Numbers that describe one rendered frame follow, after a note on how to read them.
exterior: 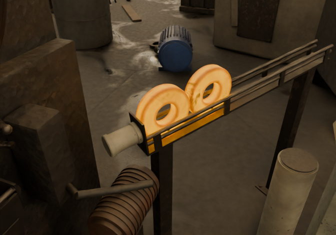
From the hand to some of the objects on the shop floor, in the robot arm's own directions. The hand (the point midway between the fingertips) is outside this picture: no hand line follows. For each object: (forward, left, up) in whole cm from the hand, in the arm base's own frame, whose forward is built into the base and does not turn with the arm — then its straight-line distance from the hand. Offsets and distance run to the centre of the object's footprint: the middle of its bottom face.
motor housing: (+62, -36, -66) cm, 98 cm away
